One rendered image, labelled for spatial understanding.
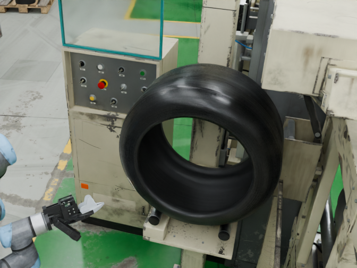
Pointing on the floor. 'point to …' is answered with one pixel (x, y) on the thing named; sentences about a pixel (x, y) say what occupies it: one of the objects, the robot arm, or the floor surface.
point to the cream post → (189, 255)
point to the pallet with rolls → (26, 5)
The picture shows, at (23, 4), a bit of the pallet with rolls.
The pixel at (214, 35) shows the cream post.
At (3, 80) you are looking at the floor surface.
